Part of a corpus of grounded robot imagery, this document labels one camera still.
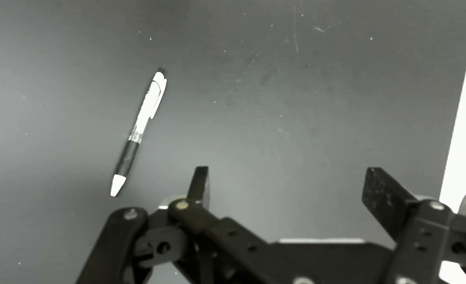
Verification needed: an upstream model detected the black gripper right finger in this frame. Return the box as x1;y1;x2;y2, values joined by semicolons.
360;165;466;284

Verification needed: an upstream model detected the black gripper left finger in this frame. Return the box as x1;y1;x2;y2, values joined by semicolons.
75;163;269;284

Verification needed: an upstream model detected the black and white marker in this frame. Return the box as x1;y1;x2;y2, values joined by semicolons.
108;65;170;198

